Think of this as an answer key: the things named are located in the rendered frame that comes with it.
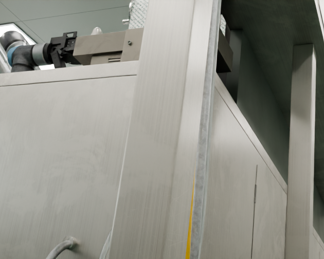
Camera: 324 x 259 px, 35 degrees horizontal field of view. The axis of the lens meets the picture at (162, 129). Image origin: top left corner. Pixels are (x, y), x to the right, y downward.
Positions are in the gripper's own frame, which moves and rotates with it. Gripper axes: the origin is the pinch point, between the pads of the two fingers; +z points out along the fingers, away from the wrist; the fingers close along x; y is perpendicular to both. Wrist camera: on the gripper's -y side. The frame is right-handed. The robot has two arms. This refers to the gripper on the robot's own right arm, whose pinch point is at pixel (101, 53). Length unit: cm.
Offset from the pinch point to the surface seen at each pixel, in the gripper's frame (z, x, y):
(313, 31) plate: 63, 7, 5
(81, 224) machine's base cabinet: 20, -24, -60
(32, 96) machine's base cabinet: -1.2, -24.8, -27.5
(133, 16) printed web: 9.0, 0.1, 12.6
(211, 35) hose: 57, -54, -36
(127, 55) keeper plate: 22.3, -20.9, -15.5
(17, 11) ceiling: -220, 178, 175
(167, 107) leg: 61, -75, -58
